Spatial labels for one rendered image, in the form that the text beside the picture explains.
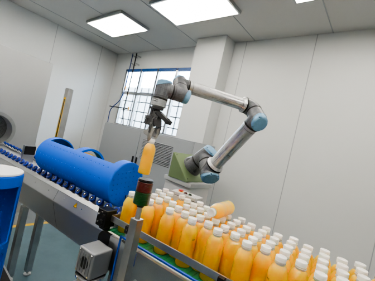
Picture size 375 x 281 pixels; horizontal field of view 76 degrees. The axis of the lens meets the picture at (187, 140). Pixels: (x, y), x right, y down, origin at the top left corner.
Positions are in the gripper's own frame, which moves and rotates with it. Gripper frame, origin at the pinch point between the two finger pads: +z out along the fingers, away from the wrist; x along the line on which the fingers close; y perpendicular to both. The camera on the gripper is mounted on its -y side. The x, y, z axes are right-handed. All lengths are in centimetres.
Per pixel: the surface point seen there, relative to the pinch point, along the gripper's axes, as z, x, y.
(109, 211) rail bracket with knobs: 40.6, 21.0, -2.1
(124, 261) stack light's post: 48, 37, -33
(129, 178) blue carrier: 27.1, -1.7, 11.4
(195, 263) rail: 43, 20, -55
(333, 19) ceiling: -208, -229, -50
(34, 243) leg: 113, -10, 106
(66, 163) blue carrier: 30, 13, 56
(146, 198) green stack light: 22, 36, -36
